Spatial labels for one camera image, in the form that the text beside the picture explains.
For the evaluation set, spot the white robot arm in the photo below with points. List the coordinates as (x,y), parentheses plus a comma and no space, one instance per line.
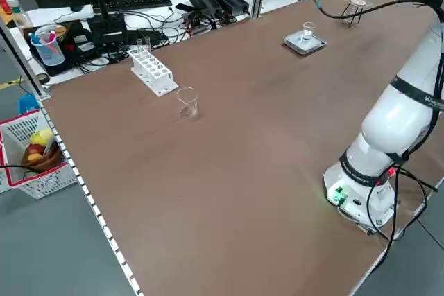
(399,119)

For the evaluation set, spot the black tripod stand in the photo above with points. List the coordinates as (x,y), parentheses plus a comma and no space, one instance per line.
(350,15)

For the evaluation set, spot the yellow fruit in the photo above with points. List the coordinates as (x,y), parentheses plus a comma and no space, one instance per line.
(41,136)

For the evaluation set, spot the large glass beaker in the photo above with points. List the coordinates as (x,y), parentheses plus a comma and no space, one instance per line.
(189,109)

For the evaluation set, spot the clear plastic bottle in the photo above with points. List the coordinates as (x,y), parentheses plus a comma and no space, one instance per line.
(19,18)

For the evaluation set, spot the clear measuring cup with pens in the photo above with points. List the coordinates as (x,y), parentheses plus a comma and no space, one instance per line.
(52,55)

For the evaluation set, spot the brown wooden fruit bowl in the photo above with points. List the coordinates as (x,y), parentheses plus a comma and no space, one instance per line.
(48,162)

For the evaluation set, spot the small glass beaker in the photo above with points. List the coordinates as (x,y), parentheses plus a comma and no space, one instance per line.
(308,32)

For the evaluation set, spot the red apple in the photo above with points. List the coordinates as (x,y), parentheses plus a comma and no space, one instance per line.
(35,150)

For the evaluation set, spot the silver digital balance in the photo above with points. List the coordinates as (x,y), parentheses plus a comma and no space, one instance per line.
(303,44)

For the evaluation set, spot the glass test tube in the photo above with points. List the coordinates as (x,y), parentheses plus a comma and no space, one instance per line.
(148,44)
(139,46)

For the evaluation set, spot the white plastic basket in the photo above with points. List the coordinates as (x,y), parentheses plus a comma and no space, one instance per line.
(41,185)

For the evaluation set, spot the blue plastic bin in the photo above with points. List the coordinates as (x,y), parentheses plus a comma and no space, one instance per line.
(27,103)

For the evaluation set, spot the white test tube rack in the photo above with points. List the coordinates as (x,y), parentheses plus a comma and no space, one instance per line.
(152,70)

